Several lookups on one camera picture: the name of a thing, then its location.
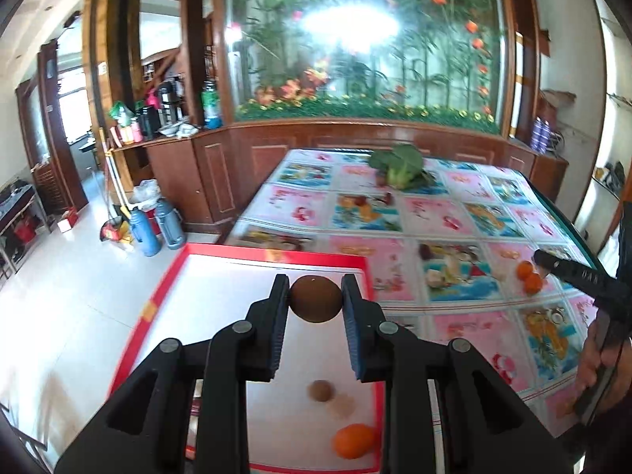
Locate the white plastic bag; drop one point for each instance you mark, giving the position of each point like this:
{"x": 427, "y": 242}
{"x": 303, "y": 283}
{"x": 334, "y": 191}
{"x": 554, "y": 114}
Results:
{"x": 143, "y": 192}

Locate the grey-blue thermos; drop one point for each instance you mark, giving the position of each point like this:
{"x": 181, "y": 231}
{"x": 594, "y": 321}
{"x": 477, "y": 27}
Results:
{"x": 169, "y": 224}

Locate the purple bottles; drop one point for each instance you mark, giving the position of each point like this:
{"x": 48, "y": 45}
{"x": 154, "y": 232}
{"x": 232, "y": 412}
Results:
{"x": 540, "y": 133}

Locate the person's right hand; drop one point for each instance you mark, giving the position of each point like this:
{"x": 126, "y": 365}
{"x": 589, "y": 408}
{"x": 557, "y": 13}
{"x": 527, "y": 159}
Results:
{"x": 590, "y": 363}

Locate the black coffee pot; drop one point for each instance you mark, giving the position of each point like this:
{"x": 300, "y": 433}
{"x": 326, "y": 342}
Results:
{"x": 168, "y": 101}

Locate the orange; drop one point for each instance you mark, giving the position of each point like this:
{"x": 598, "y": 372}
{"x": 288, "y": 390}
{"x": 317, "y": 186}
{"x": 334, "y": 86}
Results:
{"x": 353, "y": 439}
{"x": 525, "y": 270}
{"x": 533, "y": 284}

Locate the red box with white inside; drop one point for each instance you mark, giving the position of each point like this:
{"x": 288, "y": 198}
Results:
{"x": 222, "y": 296}

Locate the printed tablecloth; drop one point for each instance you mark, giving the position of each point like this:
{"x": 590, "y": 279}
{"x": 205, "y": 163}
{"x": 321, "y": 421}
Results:
{"x": 444, "y": 217}

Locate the small red box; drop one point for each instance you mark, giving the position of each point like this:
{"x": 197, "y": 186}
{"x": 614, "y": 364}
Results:
{"x": 66, "y": 219}

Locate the dark red round fruit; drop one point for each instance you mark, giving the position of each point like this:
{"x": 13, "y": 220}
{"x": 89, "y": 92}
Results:
{"x": 423, "y": 251}

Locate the green broccoli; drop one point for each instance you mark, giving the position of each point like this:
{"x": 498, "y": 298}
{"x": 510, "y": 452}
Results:
{"x": 397, "y": 165}

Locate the blue thermos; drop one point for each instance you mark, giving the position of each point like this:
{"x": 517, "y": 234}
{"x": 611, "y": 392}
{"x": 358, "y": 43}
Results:
{"x": 144, "y": 234}

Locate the green water bottle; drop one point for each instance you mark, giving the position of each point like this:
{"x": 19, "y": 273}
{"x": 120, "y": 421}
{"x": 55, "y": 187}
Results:
{"x": 212, "y": 103}

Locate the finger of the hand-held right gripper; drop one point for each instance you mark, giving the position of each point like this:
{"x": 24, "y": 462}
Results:
{"x": 572, "y": 271}

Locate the brown kiwi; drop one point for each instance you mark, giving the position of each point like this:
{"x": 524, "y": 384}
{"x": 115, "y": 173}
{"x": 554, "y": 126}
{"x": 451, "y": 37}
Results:
{"x": 321, "y": 390}
{"x": 316, "y": 298}

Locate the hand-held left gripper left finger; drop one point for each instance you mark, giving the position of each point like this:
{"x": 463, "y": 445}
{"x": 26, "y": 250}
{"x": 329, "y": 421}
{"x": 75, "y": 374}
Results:
{"x": 281, "y": 326}

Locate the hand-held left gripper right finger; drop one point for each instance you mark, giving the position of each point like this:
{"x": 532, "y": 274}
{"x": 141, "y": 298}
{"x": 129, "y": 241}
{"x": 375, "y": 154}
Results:
{"x": 351, "y": 326}

